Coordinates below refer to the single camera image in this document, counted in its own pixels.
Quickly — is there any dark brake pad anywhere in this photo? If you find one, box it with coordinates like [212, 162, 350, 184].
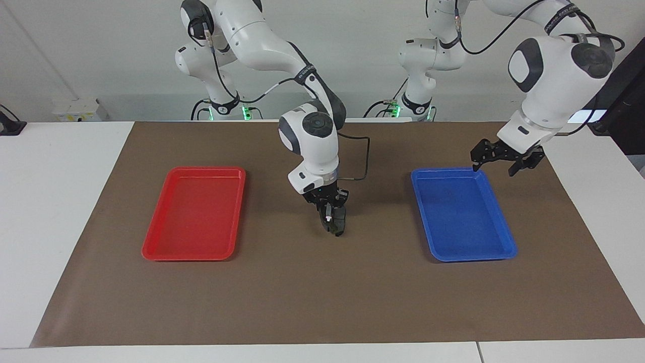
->
[333, 207, 349, 238]

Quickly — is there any blue plastic tray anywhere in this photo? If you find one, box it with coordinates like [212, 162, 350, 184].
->
[410, 167, 519, 263]

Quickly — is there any brown table mat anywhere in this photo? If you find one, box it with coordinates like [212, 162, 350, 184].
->
[29, 120, 645, 348]

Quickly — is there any black monitor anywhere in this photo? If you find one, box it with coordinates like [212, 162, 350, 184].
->
[586, 37, 645, 157]

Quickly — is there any red plastic tray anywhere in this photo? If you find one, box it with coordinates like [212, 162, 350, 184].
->
[141, 166, 247, 262]

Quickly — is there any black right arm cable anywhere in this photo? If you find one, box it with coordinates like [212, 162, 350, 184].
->
[187, 15, 371, 181]

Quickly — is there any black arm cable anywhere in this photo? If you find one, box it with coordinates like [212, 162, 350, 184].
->
[187, 15, 371, 181]
[425, 0, 626, 57]

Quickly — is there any black base cable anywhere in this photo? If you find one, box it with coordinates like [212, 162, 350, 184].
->
[364, 76, 410, 119]
[190, 98, 212, 122]

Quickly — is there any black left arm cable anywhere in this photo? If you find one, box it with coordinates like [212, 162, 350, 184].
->
[425, 0, 626, 57]

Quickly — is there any white wall socket box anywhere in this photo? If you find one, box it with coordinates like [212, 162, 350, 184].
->
[52, 98, 109, 123]

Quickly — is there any black clamp mount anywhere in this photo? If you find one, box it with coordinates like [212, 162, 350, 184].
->
[0, 103, 27, 136]

